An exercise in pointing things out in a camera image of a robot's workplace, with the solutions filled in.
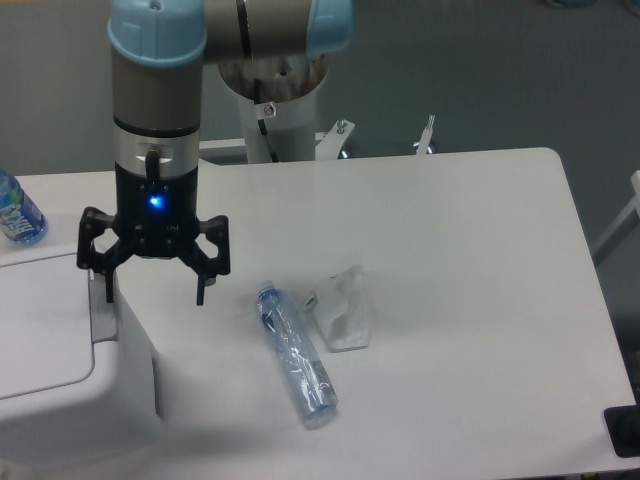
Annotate clear empty plastic bottle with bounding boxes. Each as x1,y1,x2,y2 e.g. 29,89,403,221
256,282,339,429

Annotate black clamp at table edge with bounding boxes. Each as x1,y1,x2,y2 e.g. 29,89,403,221
604,405,639,458

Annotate white push-lid trash can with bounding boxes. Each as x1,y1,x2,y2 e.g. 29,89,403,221
1,245,164,468

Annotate white frame at right edge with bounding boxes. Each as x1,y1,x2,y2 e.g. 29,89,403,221
591,171,639,267

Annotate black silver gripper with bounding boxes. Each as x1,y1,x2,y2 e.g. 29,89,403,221
75,115,232,307

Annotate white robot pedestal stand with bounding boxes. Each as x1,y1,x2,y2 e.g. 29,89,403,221
199,54,355,165

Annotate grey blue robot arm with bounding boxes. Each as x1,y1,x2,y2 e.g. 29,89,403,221
77,1,353,296

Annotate crumpled white plastic bag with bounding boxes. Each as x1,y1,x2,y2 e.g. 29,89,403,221
301,265,373,353

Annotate black cable on pedestal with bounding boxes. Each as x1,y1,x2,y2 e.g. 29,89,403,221
252,77,279,164

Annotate blue labelled drink bottle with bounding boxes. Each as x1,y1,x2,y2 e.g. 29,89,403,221
1,169,48,245

